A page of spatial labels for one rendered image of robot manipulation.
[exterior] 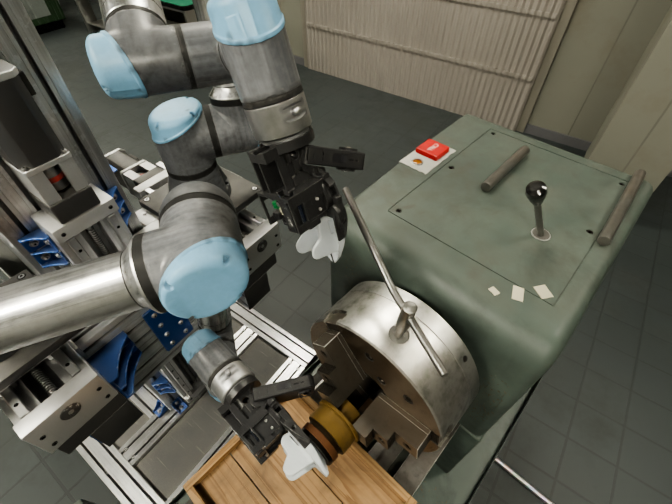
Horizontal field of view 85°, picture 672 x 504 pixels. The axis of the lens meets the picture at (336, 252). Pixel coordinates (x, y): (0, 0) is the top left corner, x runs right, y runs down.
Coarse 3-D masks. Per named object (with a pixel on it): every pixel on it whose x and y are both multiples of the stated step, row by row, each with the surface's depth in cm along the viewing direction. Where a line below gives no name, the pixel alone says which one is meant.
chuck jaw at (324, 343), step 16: (336, 320) 66; (320, 336) 66; (336, 336) 64; (320, 352) 65; (336, 352) 64; (352, 352) 66; (320, 368) 66; (336, 368) 64; (352, 368) 65; (336, 384) 63; (352, 384) 65; (336, 400) 63
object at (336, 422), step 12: (324, 408) 64; (336, 408) 63; (348, 408) 64; (312, 420) 64; (324, 420) 62; (336, 420) 62; (348, 420) 62; (312, 432) 61; (324, 432) 61; (336, 432) 61; (348, 432) 62; (324, 444) 60; (336, 444) 61; (348, 444) 62; (324, 456) 60; (336, 456) 61
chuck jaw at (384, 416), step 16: (384, 400) 65; (368, 416) 64; (384, 416) 63; (400, 416) 63; (368, 432) 62; (384, 432) 61; (400, 432) 61; (416, 432) 61; (432, 432) 61; (416, 448) 59
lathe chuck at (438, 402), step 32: (320, 320) 68; (352, 320) 63; (384, 320) 61; (416, 320) 61; (384, 352) 57; (416, 352) 58; (448, 352) 60; (384, 384) 64; (416, 384) 56; (448, 384) 59; (416, 416) 62; (448, 416) 59
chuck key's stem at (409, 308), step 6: (402, 306) 53; (408, 306) 53; (414, 306) 53; (402, 312) 53; (408, 312) 52; (414, 312) 53; (402, 318) 54; (408, 318) 53; (396, 324) 57; (402, 324) 55; (408, 324) 55; (396, 330) 58; (402, 330) 56; (396, 336) 59; (402, 336) 59
